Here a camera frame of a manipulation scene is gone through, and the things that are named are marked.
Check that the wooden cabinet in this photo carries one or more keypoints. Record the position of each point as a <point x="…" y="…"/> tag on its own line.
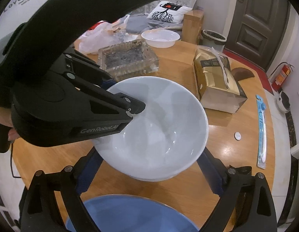
<point x="191" y="26"/>

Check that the white bottle cap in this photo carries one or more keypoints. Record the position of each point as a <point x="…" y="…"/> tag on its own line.
<point x="237" y="135"/>

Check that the white ceramic bowl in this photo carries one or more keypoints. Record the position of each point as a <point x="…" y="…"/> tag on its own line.
<point x="159" y="125"/>
<point x="154" y="178"/>

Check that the trash bin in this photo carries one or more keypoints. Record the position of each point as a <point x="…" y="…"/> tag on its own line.
<point x="213" y="40"/>

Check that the dark brown door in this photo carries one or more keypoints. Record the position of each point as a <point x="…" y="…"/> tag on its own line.
<point x="258" y="24"/>

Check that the white plastic bowl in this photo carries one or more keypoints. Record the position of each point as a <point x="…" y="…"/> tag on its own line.
<point x="160" y="38"/>

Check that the white plastic bag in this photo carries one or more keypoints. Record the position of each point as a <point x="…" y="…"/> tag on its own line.
<point x="96" y="38"/>

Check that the red fire extinguisher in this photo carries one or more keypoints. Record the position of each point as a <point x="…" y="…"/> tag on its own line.
<point x="282" y="76"/>

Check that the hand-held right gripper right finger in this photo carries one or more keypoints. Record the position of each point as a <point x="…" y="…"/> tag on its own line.
<point x="212" y="174"/>

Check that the gold paper bag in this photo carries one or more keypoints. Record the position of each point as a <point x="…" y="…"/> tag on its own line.
<point x="212" y="77"/>

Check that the person's left hand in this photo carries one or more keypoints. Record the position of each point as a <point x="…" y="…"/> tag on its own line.
<point x="1" y="117"/>

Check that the white tree print cushion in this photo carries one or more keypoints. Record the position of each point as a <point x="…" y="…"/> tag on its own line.
<point x="168" y="12"/>

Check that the white helmet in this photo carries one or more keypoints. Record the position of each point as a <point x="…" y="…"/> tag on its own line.
<point x="284" y="101"/>

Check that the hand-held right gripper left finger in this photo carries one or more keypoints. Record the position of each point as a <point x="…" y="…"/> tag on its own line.
<point x="91" y="169"/>

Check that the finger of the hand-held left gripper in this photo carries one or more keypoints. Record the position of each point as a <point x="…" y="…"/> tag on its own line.
<point x="130" y="105"/>
<point x="107" y="84"/>

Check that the brown curved wooden piece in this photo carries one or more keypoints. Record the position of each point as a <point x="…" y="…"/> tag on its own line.
<point x="242" y="73"/>

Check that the packaged blue toothbrush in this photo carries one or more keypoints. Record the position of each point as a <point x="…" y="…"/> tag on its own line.
<point x="262" y="130"/>

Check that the wall lettering decal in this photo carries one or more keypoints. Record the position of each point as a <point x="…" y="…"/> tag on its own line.
<point x="18" y="1"/>

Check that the glass ashtray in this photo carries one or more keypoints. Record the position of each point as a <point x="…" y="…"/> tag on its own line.
<point x="130" y="58"/>

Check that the red door mat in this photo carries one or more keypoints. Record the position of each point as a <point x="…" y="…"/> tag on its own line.
<point x="251" y="70"/>

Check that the blue plate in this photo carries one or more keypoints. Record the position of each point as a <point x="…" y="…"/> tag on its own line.
<point x="130" y="215"/>

